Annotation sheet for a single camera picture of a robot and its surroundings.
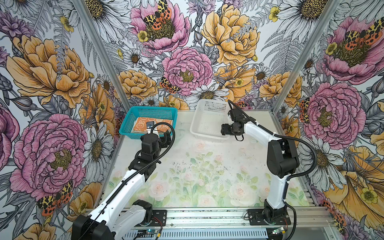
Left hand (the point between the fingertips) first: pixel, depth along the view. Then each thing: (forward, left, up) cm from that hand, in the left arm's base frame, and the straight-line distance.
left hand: (159, 136), depth 80 cm
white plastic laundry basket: (+34, -30, -21) cm, 50 cm away
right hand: (+10, -40, -13) cm, 43 cm away
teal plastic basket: (+31, +26, -14) cm, 43 cm away
